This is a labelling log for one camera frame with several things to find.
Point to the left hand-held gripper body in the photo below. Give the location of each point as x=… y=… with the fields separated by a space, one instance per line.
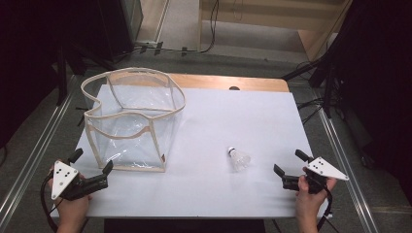
x=64 y=176

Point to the white shuttlecock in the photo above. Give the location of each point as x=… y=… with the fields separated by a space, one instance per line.
x=240 y=159

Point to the person's left hand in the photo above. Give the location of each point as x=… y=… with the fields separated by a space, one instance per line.
x=73 y=208

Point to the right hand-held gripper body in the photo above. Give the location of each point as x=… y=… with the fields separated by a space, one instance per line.
x=325 y=169

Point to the white table sheet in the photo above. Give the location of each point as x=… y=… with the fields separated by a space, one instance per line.
x=226 y=129

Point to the metal floor rail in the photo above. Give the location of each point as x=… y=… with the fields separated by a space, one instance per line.
x=35 y=152
x=348 y=168

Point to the person's right hand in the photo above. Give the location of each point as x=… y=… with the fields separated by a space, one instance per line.
x=307 y=204

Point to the clear plastic bag beige trim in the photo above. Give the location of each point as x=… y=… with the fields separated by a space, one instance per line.
x=132 y=129

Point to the black stand post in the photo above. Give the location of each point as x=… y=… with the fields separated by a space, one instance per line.
x=61 y=77

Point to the dark cabinet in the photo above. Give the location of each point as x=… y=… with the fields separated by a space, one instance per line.
x=120 y=26

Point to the black stand legs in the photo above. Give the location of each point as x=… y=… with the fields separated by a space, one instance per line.
x=319 y=73

